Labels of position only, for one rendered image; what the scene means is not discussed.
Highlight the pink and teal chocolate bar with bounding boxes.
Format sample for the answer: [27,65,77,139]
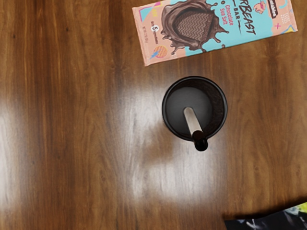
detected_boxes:
[131,0,298,67]

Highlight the white pen with black cap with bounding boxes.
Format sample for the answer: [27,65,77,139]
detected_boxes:
[183,107,209,152]

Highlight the black and yellow printed packet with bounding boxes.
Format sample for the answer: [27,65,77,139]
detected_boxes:
[224,201,307,230]

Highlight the black mesh pen holder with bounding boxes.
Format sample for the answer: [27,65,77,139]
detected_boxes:
[161,76,228,142]

